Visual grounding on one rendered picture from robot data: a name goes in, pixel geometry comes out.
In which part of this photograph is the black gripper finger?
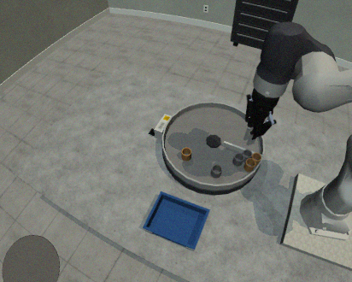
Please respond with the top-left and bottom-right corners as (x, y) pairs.
(243, 94), (257, 141)
(247, 108), (277, 145)

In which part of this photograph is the bronze bushing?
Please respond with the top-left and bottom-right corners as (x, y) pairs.
(181, 148), (191, 162)
(243, 158), (255, 172)
(251, 153), (261, 166)

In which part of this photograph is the grey metal ring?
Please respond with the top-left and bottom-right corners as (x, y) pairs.
(232, 153), (244, 167)
(211, 164), (222, 179)
(243, 150), (252, 162)

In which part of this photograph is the blue crate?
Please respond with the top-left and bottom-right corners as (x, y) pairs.
(143, 191), (210, 251)

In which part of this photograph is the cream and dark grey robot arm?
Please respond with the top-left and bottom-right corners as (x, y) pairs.
(253, 21), (352, 241)

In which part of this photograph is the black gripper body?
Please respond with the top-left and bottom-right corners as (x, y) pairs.
(252, 88), (279, 118)

